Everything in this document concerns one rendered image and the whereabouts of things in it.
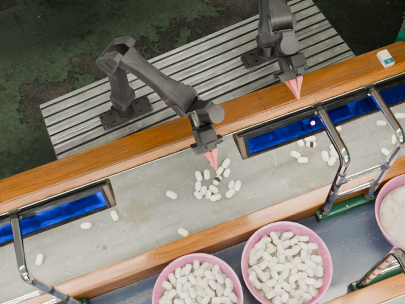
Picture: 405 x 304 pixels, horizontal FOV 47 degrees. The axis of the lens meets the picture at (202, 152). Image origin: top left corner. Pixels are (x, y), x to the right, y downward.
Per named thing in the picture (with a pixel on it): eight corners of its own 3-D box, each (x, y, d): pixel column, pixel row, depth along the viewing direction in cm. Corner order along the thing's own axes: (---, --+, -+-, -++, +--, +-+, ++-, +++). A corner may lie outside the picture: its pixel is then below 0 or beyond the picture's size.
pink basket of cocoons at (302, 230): (224, 268, 149) (222, 260, 141) (284, 214, 156) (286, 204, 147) (284, 335, 139) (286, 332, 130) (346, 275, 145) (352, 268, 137)
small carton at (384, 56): (376, 55, 170) (377, 52, 169) (384, 52, 171) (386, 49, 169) (384, 67, 168) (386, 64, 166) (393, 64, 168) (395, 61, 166)
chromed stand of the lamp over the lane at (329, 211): (293, 174, 162) (308, 103, 122) (346, 154, 163) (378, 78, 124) (317, 223, 153) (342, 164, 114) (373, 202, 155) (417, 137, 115)
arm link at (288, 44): (306, 52, 142) (301, 11, 139) (278, 57, 142) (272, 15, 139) (298, 50, 153) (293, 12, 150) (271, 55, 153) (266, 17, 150)
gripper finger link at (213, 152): (225, 169, 147) (215, 142, 145) (203, 177, 146) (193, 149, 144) (220, 165, 154) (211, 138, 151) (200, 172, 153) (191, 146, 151)
